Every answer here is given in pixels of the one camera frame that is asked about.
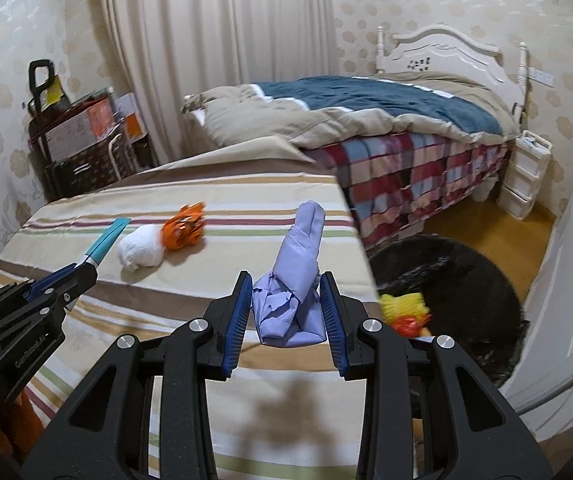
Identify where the crumpled orange snack wrapper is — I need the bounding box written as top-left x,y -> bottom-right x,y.
161,202 -> 206,251

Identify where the plaid bed sheet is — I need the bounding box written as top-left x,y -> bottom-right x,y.
299,130 -> 512,238

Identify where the bin with black liner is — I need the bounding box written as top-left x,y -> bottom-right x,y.
367,234 -> 531,411

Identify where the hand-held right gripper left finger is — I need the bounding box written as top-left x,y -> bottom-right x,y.
21,270 -> 253,480

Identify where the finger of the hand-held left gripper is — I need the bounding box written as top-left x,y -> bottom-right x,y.
31,274 -> 98,321
0,262 -> 98,326

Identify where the yellow foam fruit net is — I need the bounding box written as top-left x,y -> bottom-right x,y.
379,292 -> 430,326

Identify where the beige and teal duvet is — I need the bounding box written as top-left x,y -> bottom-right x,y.
181,74 -> 522,148

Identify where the lilac paper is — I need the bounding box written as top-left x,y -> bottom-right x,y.
251,201 -> 327,348

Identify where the cream curtain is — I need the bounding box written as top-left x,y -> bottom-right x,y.
99,0 -> 340,168

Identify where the red-orange plastic bag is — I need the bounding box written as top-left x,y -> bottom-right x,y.
391,312 -> 432,338

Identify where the white and orange box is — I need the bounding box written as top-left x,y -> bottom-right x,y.
114,92 -> 147,143

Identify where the black hand trolley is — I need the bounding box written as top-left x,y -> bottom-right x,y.
27,59 -> 67,201

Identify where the crumpled white plastic bag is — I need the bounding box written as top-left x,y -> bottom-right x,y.
117,223 -> 167,268

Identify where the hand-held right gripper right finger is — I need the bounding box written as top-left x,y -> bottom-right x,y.
319,271 -> 553,480

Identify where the white plastic drawer unit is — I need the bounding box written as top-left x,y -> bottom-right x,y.
497,130 -> 552,221

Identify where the brown cardboard box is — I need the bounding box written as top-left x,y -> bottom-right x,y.
44,97 -> 117,161

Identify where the orange cloth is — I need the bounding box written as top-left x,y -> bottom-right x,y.
14,390 -> 50,453

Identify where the white carved headboard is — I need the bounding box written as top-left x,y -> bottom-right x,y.
374,22 -> 530,126

